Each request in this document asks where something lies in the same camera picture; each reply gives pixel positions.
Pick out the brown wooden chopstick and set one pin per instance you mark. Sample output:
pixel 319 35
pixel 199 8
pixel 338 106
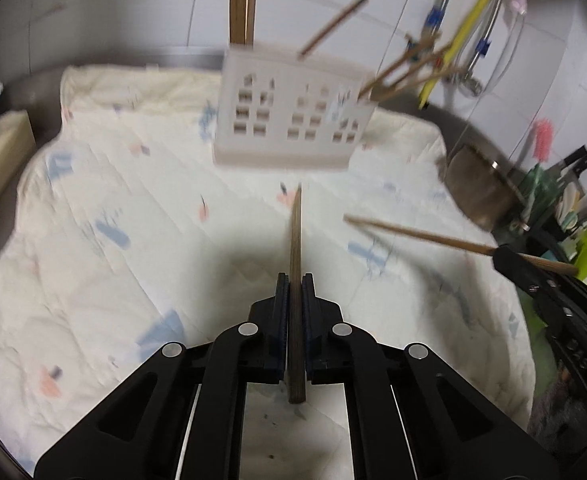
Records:
pixel 237 0
pixel 297 260
pixel 423 235
pixel 333 24
pixel 252 0

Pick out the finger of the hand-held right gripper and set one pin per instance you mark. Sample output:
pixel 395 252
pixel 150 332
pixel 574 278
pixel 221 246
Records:
pixel 518 267

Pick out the dark grey cloth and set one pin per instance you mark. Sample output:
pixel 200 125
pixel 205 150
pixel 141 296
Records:
pixel 563 415

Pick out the cream printed quilted mat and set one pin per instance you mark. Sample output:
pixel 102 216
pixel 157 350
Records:
pixel 123 260

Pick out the pink bottle brush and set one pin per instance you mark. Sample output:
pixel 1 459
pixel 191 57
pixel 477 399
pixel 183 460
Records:
pixel 543 140

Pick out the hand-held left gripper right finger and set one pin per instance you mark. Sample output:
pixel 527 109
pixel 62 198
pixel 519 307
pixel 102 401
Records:
pixel 309 330

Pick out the green glass bottle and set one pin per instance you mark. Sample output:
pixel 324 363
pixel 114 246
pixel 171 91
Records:
pixel 538 195

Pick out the beige perforated utensil holder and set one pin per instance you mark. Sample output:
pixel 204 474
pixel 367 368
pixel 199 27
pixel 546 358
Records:
pixel 283 77

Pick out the metal pipe valve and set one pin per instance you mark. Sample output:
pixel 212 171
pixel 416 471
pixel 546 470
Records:
pixel 469 84

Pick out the bunch of wooden chopsticks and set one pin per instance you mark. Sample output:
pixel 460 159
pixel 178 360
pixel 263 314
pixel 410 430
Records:
pixel 413 72

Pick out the pink tube clip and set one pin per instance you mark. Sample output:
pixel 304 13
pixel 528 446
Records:
pixel 519 4

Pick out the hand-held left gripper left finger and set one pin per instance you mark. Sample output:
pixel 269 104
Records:
pixel 283 330

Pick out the stainless steel pot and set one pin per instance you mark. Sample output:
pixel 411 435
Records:
pixel 481 187

